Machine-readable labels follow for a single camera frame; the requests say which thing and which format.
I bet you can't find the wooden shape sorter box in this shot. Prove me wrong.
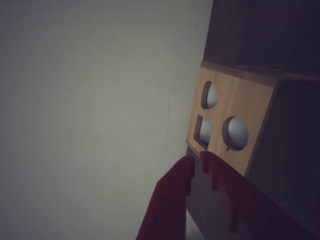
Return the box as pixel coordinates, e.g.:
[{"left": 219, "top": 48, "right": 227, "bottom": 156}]
[{"left": 186, "top": 61, "right": 320, "bottom": 178}]

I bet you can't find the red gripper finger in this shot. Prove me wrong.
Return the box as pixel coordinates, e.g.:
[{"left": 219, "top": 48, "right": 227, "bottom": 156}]
[
  {"left": 136, "top": 155, "right": 196, "bottom": 240},
  {"left": 200, "top": 151, "right": 320, "bottom": 240}
]

